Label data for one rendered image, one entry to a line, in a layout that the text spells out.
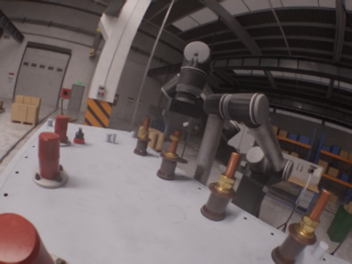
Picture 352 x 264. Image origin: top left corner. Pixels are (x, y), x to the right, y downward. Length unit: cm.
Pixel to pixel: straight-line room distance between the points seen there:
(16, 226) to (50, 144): 29
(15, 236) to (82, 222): 22
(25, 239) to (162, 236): 28
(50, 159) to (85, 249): 25
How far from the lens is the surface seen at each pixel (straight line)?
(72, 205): 40
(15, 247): 17
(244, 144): 519
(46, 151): 43
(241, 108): 69
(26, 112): 656
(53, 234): 34
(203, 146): 83
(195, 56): 58
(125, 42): 581
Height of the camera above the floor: 163
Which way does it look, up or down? 7 degrees down
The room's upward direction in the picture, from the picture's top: 15 degrees clockwise
